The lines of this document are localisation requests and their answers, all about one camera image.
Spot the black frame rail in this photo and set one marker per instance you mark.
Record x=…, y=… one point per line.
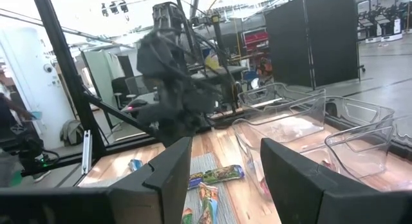
x=64, y=159

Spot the black stand pole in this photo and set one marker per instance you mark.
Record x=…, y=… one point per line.
x=222, y=56

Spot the black office chair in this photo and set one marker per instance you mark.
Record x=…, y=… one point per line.
x=124, y=89

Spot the grey woven table mat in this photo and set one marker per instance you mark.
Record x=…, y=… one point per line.
x=206, y=163

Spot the black frame post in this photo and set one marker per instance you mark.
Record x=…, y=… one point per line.
x=64, y=72

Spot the clear plastic bin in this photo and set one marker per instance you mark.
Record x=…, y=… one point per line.
x=404, y=130
x=289, y=98
x=360, y=146

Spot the aluminium bracket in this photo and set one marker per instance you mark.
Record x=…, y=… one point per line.
x=87, y=153

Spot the black partition panel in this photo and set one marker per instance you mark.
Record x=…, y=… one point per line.
x=334, y=37
x=289, y=40

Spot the pale green panel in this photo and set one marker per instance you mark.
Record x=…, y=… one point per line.
x=99, y=82

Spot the black frame brace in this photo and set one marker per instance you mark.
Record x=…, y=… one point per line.
x=119, y=113

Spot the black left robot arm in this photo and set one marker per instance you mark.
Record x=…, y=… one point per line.
x=180, y=121

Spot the person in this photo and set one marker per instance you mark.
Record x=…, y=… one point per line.
x=9, y=111

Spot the black device with red light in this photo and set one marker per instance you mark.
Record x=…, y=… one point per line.
x=135, y=106

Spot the grey bag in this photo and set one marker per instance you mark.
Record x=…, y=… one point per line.
x=71, y=132

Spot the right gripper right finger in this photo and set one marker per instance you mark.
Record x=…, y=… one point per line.
x=296, y=185

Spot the black equipment with green light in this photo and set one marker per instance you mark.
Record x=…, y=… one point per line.
x=30, y=146

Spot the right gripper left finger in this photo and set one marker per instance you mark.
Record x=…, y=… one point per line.
x=154, y=192

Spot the white dome security camera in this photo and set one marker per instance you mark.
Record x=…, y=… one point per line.
x=48, y=68

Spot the green and orange granola bar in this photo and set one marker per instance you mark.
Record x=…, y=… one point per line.
x=209, y=201

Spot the black spotlight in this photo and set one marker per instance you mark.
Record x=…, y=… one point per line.
x=105, y=10
x=113, y=7
x=123, y=6

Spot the red shelf unit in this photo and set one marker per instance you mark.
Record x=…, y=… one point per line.
x=256, y=40

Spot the green and blue granola bar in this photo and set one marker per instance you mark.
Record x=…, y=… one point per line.
x=222, y=174

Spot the grey background table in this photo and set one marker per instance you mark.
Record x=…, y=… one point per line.
x=225, y=72

